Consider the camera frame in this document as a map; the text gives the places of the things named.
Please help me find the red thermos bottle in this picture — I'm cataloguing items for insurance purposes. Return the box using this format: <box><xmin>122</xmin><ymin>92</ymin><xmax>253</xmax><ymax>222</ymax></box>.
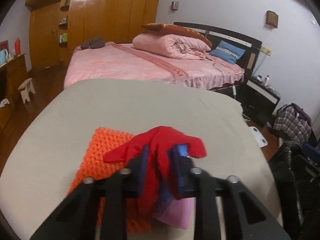
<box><xmin>14</xmin><ymin>37</ymin><xmax>21</xmax><ymax>56</ymax></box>

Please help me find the black lined trash bin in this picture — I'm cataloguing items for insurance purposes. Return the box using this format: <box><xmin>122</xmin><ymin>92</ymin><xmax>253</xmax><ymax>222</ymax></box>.
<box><xmin>268</xmin><ymin>142</ymin><xmax>319</xmax><ymax>239</ymax></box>

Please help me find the white bathroom scale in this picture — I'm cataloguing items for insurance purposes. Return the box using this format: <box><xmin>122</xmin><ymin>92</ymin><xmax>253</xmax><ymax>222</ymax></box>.
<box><xmin>249</xmin><ymin>126</ymin><xmax>268</xmax><ymax>148</ymax></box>

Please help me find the white lotion bottle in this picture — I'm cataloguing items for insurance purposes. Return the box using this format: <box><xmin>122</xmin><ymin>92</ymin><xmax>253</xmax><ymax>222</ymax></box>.
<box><xmin>263</xmin><ymin>75</ymin><xmax>269</xmax><ymax>86</ymax></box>

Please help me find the brown neck pillow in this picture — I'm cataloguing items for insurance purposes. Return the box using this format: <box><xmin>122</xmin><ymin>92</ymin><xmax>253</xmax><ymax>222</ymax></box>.
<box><xmin>80</xmin><ymin>37</ymin><xmax>105</xmax><ymax>50</ymax></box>

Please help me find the wooden sideboard cabinet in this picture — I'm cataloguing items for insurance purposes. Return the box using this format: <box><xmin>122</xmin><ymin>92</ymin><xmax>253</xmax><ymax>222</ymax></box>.
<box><xmin>1</xmin><ymin>54</ymin><xmax>28</xmax><ymax>130</ymax></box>

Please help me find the wall power outlet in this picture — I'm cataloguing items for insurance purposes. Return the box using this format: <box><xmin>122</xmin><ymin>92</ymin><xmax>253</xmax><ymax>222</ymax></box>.
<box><xmin>260</xmin><ymin>46</ymin><xmax>272</xmax><ymax>56</ymax></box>

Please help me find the black bed headboard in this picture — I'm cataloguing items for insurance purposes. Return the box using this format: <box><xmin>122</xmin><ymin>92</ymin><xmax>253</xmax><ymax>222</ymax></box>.
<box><xmin>174</xmin><ymin>22</ymin><xmax>262</xmax><ymax>79</ymax></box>

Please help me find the blue pillow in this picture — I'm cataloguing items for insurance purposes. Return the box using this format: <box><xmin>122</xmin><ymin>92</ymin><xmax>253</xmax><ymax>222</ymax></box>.
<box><xmin>209</xmin><ymin>41</ymin><xmax>246</xmax><ymax>64</ymax></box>

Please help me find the brown patterned blanket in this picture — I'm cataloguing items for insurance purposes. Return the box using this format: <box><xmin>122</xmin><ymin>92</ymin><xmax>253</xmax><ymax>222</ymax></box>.
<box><xmin>142</xmin><ymin>23</ymin><xmax>212</xmax><ymax>47</ymax></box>

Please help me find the plaid cloth covered chair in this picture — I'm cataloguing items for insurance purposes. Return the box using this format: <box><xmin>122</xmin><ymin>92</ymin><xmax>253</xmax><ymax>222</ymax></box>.
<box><xmin>272</xmin><ymin>103</ymin><xmax>312</xmax><ymax>144</ymax></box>

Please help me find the bed with pink sheet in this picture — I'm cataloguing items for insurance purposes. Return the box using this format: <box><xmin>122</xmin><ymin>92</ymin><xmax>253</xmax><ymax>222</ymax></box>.
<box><xmin>64</xmin><ymin>44</ymin><xmax>245</xmax><ymax>90</ymax></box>

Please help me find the black white nightstand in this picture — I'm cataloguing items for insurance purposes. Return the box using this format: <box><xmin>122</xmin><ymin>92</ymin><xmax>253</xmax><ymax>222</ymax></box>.
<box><xmin>238</xmin><ymin>77</ymin><xmax>280</xmax><ymax>128</ymax></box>

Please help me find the blue plastic bag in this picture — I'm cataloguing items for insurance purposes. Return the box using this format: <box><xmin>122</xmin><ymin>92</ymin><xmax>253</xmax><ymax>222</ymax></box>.
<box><xmin>153</xmin><ymin>144</ymin><xmax>189</xmax><ymax>218</ymax></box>

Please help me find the orange bubble wrap sheet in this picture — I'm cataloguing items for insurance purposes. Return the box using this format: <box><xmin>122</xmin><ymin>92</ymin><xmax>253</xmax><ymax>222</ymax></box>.
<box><xmin>67</xmin><ymin>127</ymin><xmax>153</xmax><ymax>234</ymax></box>

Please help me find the pink cloth piece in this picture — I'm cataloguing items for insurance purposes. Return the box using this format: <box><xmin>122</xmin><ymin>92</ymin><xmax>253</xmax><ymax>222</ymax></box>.
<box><xmin>154</xmin><ymin>198</ymin><xmax>195</xmax><ymax>230</ymax></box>

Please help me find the wooden wardrobe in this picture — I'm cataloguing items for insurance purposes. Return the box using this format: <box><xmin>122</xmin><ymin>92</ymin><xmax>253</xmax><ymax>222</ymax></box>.
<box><xmin>25</xmin><ymin>0</ymin><xmax>159</xmax><ymax>70</ymax></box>

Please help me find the red cloth garment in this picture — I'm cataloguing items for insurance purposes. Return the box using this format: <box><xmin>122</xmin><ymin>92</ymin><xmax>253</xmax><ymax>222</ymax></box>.
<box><xmin>103</xmin><ymin>126</ymin><xmax>207</xmax><ymax>219</ymax></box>

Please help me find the small white stool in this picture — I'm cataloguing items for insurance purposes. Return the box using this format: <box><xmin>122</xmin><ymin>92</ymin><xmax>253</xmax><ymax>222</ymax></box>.
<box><xmin>18</xmin><ymin>77</ymin><xmax>36</xmax><ymax>104</ymax></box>

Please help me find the light blue kettle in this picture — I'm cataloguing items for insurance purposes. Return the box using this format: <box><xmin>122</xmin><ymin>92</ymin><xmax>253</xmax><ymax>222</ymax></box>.
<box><xmin>0</xmin><ymin>49</ymin><xmax>8</xmax><ymax>66</ymax></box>

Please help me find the folded pink quilt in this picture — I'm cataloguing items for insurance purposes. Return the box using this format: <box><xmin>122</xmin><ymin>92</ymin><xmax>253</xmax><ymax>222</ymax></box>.
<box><xmin>132</xmin><ymin>34</ymin><xmax>210</xmax><ymax>60</ymax></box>

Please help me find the small wall lamp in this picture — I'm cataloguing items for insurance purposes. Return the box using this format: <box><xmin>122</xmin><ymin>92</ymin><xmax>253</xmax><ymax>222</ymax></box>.
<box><xmin>171</xmin><ymin>1</ymin><xmax>179</xmax><ymax>11</ymax></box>

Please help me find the wooden wall lamp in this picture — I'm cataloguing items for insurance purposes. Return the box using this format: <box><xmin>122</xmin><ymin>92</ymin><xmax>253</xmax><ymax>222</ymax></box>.
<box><xmin>265</xmin><ymin>10</ymin><xmax>279</xmax><ymax>29</ymax></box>

